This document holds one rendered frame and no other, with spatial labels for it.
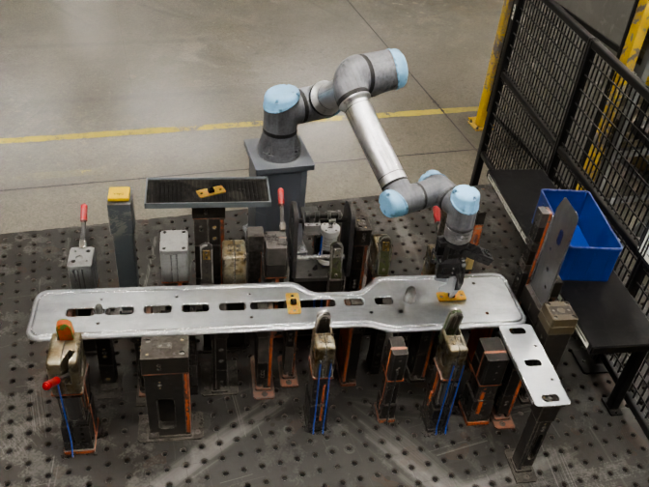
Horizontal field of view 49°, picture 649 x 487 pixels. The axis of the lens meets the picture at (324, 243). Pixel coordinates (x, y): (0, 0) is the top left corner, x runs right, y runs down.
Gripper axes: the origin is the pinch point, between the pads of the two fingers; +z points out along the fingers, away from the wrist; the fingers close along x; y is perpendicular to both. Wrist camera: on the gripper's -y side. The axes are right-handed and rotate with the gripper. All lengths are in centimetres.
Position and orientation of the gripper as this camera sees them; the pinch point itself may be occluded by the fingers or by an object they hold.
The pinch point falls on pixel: (452, 291)
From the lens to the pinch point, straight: 211.7
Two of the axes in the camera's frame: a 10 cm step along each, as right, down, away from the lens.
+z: -0.5, 7.8, 6.2
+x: 1.4, 6.2, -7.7
